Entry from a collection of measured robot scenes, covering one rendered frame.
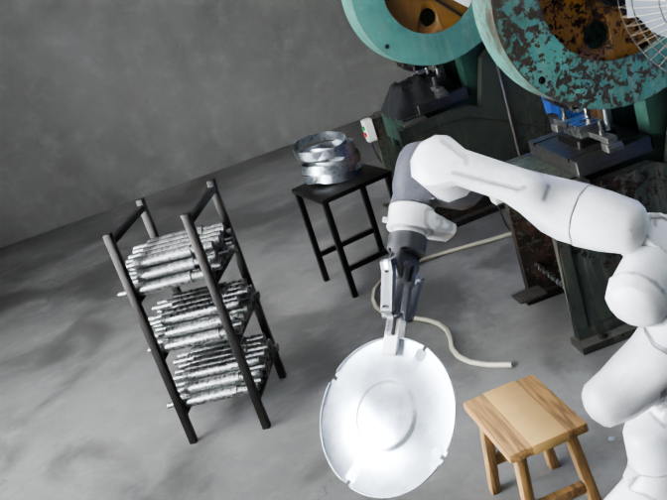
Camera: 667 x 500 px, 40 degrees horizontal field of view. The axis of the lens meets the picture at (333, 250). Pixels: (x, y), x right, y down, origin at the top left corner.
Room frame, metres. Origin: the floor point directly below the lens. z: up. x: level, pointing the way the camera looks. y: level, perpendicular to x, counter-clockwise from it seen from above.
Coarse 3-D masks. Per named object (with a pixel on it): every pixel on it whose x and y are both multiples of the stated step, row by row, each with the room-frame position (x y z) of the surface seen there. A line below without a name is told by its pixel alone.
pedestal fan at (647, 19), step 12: (636, 0) 2.55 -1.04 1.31; (648, 0) 2.48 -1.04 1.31; (660, 0) 2.45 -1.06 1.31; (636, 12) 2.55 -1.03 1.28; (648, 12) 2.53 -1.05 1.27; (660, 12) 2.45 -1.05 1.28; (624, 24) 2.59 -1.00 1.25; (648, 24) 2.53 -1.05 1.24; (660, 24) 2.50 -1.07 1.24; (648, 48) 2.57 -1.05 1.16
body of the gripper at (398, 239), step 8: (392, 232) 1.62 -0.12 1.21; (400, 232) 1.61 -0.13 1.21; (408, 232) 1.60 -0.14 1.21; (416, 232) 1.60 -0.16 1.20; (392, 240) 1.61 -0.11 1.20; (400, 240) 1.60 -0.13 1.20; (408, 240) 1.59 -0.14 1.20; (416, 240) 1.59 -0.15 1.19; (424, 240) 1.60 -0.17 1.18; (392, 248) 1.60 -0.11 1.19; (400, 248) 1.59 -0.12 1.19; (408, 248) 1.59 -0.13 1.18; (416, 248) 1.59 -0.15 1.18; (424, 248) 1.60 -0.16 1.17; (400, 256) 1.58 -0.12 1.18; (408, 256) 1.60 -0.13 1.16; (416, 256) 1.61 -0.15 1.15; (400, 264) 1.57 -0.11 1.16; (416, 264) 1.61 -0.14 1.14; (400, 272) 1.57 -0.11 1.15; (408, 280) 1.58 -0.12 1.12
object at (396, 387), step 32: (352, 352) 1.56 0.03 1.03; (352, 384) 1.53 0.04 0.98; (384, 384) 1.48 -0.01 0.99; (416, 384) 1.44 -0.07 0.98; (448, 384) 1.40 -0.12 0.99; (352, 416) 1.49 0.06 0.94; (384, 416) 1.44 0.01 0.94; (416, 416) 1.41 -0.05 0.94; (448, 416) 1.37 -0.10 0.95; (352, 448) 1.45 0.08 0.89; (384, 448) 1.41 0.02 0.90; (416, 448) 1.37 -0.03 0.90; (448, 448) 1.33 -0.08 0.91; (384, 480) 1.38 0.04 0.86; (416, 480) 1.34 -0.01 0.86
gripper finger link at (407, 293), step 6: (414, 270) 1.59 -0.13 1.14; (414, 276) 1.59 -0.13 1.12; (414, 282) 1.58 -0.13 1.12; (408, 288) 1.57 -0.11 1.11; (408, 294) 1.57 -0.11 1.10; (402, 300) 1.57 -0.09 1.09; (408, 300) 1.56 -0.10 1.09; (402, 306) 1.56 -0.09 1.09; (408, 306) 1.56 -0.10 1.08; (402, 312) 1.56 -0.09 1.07; (408, 312) 1.55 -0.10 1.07; (408, 318) 1.55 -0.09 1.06
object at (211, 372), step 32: (128, 224) 3.49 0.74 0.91; (192, 224) 3.23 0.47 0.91; (224, 224) 3.54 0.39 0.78; (128, 256) 3.51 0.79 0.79; (160, 256) 3.36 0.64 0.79; (192, 256) 3.34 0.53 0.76; (224, 256) 3.39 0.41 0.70; (128, 288) 3.30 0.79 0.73; (160, 288) 3.31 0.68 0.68; (224, 288) 3.50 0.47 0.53; (160, 320) 3.39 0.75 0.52; (192, 320) 3.38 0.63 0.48; (224, 320) 3.23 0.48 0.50; (160, 352) 3.31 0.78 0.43; (192, 352) 3.56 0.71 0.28; (224, 352) 3.45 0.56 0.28; (256, 352) 3.37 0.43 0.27; (192, 384) 3.35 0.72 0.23; (224, 384) 3.31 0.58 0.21; (256, 384) 3.27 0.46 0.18
